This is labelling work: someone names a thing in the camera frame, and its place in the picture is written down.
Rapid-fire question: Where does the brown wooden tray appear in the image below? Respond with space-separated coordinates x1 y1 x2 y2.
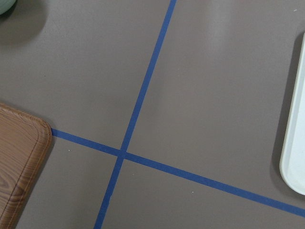
0 104 52 229

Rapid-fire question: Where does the cream rectangular tray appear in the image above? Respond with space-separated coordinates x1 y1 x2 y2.
280 40 305 195

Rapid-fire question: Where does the green ceramic bowl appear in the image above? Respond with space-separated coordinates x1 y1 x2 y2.
0 0 16 15

